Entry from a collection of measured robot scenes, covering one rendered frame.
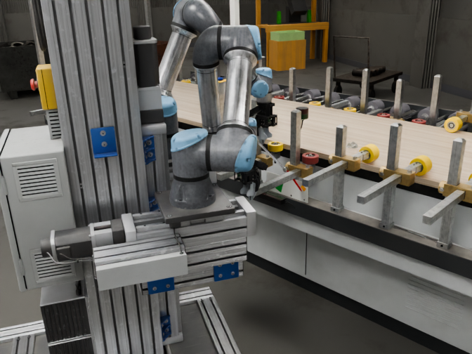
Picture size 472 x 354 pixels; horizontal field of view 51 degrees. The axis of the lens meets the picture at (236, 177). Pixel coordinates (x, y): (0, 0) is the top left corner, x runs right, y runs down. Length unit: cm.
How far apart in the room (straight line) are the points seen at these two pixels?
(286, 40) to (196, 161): 876
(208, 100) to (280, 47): 835
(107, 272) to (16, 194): 39
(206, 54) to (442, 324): 165
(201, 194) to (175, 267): 24
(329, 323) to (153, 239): 144
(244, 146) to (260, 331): 141
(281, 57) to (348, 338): 802
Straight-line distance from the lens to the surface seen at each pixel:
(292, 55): 1029
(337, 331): 274
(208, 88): 182
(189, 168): 153
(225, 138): 151
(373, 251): 232
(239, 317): 279
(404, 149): 261
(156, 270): 150
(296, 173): 234
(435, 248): 213
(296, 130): 234
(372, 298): 272
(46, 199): 167
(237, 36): 171
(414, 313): 263
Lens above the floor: 170
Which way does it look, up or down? 22 degrees down
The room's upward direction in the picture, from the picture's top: 2 degrees counter-clockwise
